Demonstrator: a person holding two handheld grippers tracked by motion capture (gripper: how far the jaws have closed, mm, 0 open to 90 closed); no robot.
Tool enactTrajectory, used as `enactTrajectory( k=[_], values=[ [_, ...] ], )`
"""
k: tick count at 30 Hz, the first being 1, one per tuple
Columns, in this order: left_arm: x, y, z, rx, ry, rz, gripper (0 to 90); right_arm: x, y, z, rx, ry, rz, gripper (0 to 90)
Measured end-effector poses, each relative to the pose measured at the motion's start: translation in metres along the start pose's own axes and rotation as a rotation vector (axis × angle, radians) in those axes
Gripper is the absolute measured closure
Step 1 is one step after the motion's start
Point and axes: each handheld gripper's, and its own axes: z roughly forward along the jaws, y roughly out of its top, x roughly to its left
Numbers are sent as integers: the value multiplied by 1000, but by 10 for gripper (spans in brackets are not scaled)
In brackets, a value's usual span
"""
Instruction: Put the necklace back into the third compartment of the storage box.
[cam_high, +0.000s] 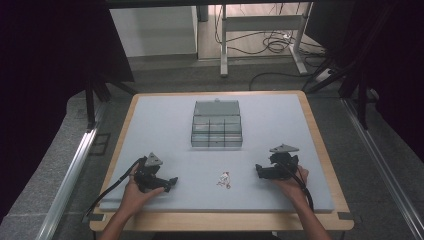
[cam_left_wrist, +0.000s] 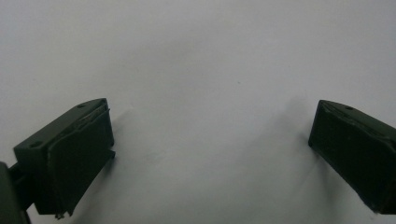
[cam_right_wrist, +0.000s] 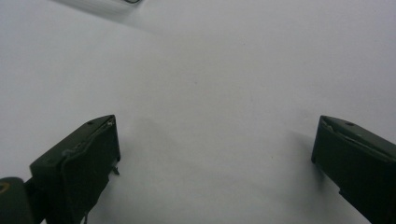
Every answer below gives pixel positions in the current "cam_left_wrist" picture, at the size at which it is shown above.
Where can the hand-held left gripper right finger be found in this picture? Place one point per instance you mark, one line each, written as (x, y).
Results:
(355, 149)

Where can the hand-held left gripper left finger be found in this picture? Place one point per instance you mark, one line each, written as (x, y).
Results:
(67, 155)

